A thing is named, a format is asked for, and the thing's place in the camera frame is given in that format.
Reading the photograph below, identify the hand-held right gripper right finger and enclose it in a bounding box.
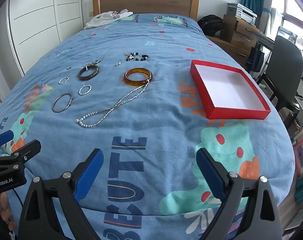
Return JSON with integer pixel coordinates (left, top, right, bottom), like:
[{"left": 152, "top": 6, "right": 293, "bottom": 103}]
[{"left": 195, "top": 147, "right": 283, "bottom": 240}]

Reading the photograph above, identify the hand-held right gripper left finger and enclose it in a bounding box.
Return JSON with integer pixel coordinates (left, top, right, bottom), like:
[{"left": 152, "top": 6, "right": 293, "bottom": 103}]
[{"left": 18, "top": 148, "right": 104, "bottom": 240}]

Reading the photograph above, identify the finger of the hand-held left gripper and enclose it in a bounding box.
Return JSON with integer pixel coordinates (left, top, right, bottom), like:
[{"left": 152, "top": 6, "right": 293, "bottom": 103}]
[
  {"left": 7, "top": 139, "right": 41, "bottom": 167},
  {"left": 0, "top": 130, "right": 15, "bottom": 148}
]

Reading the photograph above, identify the red shallow box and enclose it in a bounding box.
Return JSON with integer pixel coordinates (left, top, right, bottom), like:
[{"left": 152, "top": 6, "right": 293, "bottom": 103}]
[{"left": 190, "top": 60, "right": 271, "bottom": 120}]

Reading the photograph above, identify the person's left hand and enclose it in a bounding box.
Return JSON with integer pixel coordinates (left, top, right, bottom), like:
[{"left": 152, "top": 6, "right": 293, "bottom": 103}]
[{"left": 0, "top": 192, "right": 17, "bottom": 230}]

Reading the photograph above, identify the dark metal bangle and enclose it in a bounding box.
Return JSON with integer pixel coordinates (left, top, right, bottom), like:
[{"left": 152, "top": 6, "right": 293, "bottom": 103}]
[{"left": 52, "top": 93, "right": 73, "bottom": 113}]

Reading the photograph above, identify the blue printed blanket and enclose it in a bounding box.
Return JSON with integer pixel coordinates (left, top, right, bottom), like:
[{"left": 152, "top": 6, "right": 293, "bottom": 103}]
[{"left": 0, "top": 12, "right": 295, "bottom": 240}]

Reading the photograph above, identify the dark brown bangle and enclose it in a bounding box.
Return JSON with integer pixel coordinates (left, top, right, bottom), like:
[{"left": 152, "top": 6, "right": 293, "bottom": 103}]
[{"left": 78, "top": 65, "right": 99, "bottom": 81}]

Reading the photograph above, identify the amber bangle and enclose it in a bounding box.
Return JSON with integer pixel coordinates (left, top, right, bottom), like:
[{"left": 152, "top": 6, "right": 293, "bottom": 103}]
[{"left": 124, "top": 68, "right": 152, "bottom": 87}]

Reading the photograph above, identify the white wardrobe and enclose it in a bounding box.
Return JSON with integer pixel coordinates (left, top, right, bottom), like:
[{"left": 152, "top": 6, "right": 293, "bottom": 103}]
[{"left": 0, "top": 0, "right": 83, "bottom": 78}]

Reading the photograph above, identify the dark hanging bag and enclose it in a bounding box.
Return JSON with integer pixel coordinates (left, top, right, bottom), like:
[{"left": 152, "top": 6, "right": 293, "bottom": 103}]
[{"left": 246, "top": 46, "right": 265, "bottom": 73}]

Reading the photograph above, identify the dark office chair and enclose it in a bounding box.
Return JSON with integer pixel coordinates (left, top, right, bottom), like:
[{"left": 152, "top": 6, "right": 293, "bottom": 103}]
[{"left": 256, "top": 35, "right": 303, "bottom": 128}]

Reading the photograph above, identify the wooden drawer cabinet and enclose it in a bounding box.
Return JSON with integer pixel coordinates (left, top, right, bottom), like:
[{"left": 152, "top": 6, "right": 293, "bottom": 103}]
[{"left": 207, "top": 14, "right": 261, "bottom": 67}]

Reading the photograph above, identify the glass desk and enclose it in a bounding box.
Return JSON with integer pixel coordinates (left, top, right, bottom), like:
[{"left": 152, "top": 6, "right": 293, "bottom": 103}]
[{"left": 256, "top": 30, "right": 277, "bottom": 53}]

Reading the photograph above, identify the white shirt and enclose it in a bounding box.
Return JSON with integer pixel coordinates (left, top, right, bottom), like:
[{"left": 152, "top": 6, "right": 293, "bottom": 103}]
[{"left": 84, "top": 9, "right": 134, "bottom": 30}]

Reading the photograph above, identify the black backpack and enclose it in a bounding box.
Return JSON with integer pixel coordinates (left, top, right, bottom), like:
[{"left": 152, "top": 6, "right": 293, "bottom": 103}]
[{"left": 198, "top": 15, "right": 225, "bottom": 37}]

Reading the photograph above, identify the white printer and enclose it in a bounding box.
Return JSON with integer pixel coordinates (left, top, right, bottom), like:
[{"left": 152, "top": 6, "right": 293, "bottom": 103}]
[{"left": 228, "top": 2, "right": 258, "bottom": 25}]

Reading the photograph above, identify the wooden bed headboard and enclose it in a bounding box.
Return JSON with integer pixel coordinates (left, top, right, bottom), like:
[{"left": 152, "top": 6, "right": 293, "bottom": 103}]
[{"left": 92, "top": 0, "right": 200, "bottom": 20}]

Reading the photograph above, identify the window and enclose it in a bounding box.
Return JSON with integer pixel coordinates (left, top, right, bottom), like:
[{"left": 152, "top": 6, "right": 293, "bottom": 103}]
[{"left": 271, "top": 0, "right": 303, "bottom": 43}]

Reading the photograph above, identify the pink and white frame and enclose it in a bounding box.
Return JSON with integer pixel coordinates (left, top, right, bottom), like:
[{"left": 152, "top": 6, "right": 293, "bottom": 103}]
[{"left": 291, "top": 122, "right": 303, "bottom": 178}]

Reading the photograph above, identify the pearl and silver bead necklace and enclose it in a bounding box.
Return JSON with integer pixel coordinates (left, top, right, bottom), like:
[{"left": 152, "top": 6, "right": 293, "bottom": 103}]
[{"left": 75, "top": 79, "right": 151, "bottom": 128}]

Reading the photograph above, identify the black and white beaded bracelet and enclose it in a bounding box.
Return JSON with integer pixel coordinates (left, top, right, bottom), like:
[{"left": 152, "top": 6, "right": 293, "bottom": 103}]
[{"left": 124, "top": 51, "right": 150, "bottom": 62}]

